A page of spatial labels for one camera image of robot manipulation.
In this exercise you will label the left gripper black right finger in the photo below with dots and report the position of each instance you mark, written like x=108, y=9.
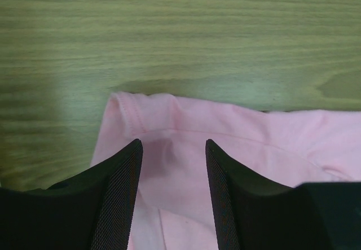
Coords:
x=253, y=212

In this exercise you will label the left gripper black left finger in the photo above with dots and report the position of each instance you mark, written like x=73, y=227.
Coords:
x=91, y=210

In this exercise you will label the pink t shirt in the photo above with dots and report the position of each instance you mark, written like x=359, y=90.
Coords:
x=173, y=208

